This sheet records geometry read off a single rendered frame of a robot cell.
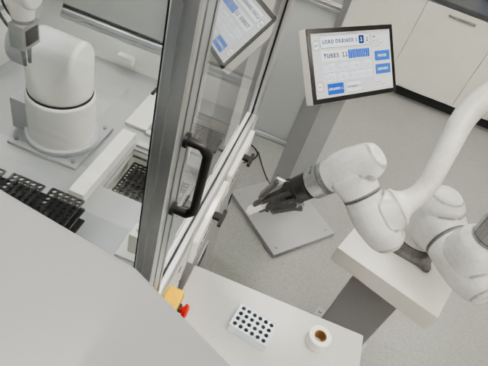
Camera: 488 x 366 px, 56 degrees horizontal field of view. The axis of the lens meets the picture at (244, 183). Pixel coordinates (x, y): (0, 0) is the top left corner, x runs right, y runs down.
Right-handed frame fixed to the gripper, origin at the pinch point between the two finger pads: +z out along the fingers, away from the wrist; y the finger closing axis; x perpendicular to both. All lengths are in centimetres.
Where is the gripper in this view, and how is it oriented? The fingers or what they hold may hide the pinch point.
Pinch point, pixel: (255, 207)
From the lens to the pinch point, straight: 138.4
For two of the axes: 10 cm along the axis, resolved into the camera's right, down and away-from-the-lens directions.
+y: -6.2, -7.0, -3.5
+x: -3.0, 6.2, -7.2
